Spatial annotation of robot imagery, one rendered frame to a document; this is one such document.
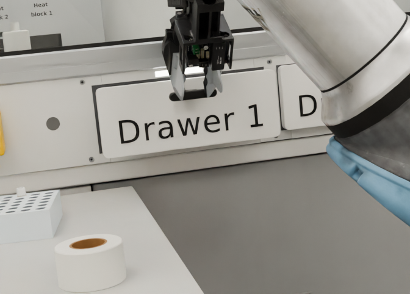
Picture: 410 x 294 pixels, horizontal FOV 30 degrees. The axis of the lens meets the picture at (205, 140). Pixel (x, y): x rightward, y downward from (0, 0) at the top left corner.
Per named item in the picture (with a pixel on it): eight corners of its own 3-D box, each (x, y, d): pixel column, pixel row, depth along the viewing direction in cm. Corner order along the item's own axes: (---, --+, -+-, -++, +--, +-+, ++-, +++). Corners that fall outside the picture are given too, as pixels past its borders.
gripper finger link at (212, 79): (212, 116, 114) (207, 68, 108) (203, 91, 119) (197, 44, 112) (232, 111, 115) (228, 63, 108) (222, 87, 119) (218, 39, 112)
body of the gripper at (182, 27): (180, 78, 106) (182, 3, 98) (168, 43, 112) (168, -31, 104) (233, 72, 107) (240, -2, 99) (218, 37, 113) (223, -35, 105)
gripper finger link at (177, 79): (169, 119, 113) (179, 69, 107) (161, 94, 117) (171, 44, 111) (190, 119, 114) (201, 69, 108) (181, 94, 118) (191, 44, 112)
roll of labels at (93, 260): (68, 298, 75) (63, 258, 74) (51, 279, 81) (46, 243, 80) (135, 282, 77) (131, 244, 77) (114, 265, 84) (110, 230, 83)
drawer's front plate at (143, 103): (280, 136, 125) (275, 69, 123) (104, 159, 119) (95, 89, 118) (277, 135, 127) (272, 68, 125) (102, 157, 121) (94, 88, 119)
